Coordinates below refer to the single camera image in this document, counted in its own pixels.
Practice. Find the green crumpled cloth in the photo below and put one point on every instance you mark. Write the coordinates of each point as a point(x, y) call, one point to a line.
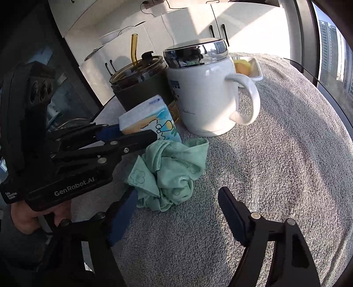
point(164, 174)

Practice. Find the white cabinet with black handles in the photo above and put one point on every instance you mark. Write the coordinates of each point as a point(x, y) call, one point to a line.
point(98, 33)

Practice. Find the grey towel table cover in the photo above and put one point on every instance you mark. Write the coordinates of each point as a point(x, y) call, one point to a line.
point(294, 161)

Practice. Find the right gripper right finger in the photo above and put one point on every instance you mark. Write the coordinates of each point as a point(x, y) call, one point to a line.
point(237, 216)

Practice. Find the metal frame chair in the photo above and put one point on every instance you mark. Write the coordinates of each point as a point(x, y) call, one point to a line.
point(73, 122)

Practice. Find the person's left hand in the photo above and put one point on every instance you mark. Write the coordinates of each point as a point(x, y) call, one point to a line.
point(26, 220)

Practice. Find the white plastic tray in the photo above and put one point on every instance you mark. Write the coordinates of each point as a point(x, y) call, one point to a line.
point(256, 74)

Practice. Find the wall power strip with cables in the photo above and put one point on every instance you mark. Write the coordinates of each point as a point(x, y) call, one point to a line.
point(147, 4)

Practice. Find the white ceramic mug chrome lid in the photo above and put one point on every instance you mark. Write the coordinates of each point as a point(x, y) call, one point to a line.
point(210, 95)

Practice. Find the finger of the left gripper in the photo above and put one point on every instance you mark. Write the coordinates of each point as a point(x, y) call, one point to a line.
point(108, 133)
point(128, 143)

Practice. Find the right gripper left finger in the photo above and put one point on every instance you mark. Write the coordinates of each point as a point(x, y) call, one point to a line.
point(120, 213)

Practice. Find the yellow sponge in tray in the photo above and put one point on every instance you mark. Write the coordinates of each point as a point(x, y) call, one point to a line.
point(242, 67)

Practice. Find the tissue pack with cartoon print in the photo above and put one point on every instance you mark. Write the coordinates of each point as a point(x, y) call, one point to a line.
point(152, 114)

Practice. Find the dark tumbler with amber straw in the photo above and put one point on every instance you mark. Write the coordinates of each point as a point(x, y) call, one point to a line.
point(141, 80)

